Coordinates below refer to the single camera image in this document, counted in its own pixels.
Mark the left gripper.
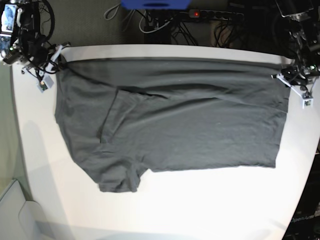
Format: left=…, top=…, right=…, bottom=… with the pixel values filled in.
left=271, top=65, right=320, bottom=98

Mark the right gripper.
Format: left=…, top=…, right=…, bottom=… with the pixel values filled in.
left=21, top=43, right=71, bottom=83

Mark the dark grey t-shirt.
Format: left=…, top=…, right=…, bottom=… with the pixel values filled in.
left=55, top=58, right=290, bottom=193

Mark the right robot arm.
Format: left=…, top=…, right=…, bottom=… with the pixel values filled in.
left=0, top=0, right=70, bottom=91

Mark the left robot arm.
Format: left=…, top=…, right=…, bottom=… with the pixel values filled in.
left=272, top=0, right=320, bottom=100

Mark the blue box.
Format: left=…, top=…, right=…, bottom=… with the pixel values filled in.
left=120, top=0, right=191, bottom=10

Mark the black power strip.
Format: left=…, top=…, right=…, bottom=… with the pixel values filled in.
left=188, top=9, right=245, bottom=21

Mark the white side table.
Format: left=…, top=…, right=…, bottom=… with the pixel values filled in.
left=0, top=180, right=55, bottom=240

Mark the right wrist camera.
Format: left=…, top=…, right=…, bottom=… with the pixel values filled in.
left=37, top=75, right=54, bottom=93

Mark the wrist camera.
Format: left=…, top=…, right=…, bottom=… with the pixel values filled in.
left=37, top=75, right=54, bottom=93
left=302, top=96, right=314, bottom=109

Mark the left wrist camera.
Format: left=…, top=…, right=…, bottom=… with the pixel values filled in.
left=302, top=96, right=314, bottom=109

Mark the white cable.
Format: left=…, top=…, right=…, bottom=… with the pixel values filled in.
left=138, top=11, right=172, bottom=34

